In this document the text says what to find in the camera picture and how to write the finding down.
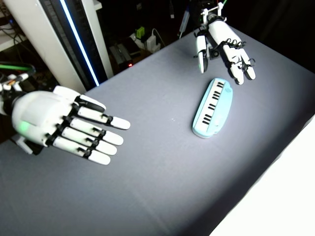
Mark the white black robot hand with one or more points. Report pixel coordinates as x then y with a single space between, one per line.
221 32
37 110

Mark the pale blue hanging stick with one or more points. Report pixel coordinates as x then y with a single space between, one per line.
184 22

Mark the white charger block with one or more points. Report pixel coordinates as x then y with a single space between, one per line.
152 44

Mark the white column blue light strip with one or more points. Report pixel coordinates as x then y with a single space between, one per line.
37 37

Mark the light blue toy piano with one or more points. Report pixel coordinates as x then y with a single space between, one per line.
221 110

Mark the green plug adapter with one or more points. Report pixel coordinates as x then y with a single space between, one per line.
140 32

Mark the black box red light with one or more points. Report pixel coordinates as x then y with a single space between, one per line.
121 57

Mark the grey table cloth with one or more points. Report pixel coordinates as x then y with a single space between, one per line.
160 177

